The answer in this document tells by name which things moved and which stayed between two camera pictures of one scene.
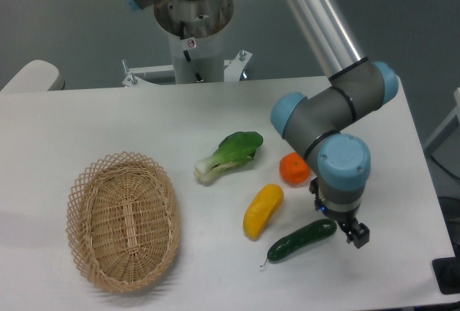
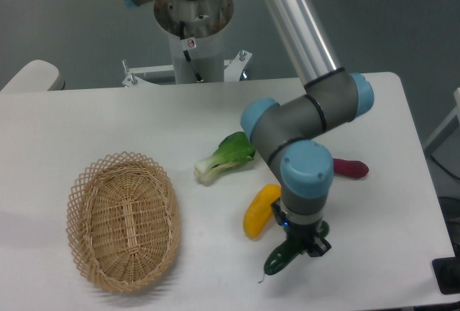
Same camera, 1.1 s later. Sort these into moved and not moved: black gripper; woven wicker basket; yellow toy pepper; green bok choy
Moved: black gripper
Not moved: green bok choy; woven wicker basket; yellow toy pepper
